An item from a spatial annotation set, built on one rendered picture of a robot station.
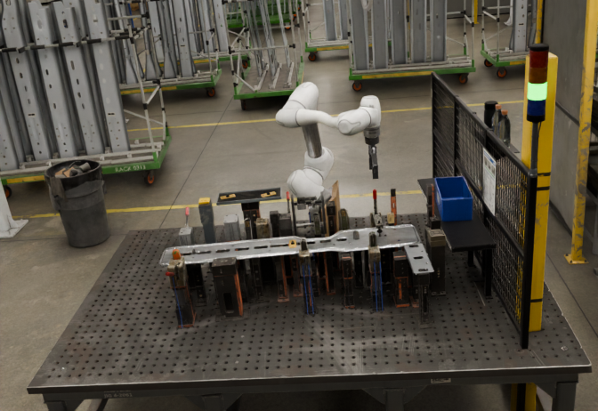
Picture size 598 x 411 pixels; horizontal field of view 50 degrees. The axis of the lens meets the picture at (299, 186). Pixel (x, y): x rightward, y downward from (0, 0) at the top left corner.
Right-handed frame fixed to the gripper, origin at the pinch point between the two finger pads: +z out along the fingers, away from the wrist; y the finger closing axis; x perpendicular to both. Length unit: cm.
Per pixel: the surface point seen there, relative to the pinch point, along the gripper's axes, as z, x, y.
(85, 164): 60, -235, -232
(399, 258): 33.3, 6.5, 36.0
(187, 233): 25, -104, 1
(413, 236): 31.3, 17.1, 17.7
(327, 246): 31.3, -28.3, 20.7
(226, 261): 28, -80, 32
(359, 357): 61, -19, 75
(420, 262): 31, 15, 46
